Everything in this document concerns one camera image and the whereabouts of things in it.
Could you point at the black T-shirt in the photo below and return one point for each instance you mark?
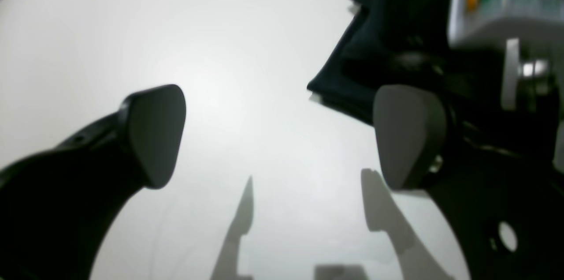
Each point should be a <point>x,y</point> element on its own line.
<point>379,33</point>

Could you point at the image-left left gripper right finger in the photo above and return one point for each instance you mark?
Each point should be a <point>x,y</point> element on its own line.
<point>506,211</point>

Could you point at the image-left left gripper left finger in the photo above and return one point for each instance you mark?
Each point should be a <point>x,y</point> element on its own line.
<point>56,206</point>

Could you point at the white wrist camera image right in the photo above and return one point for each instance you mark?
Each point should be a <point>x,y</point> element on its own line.
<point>529,32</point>

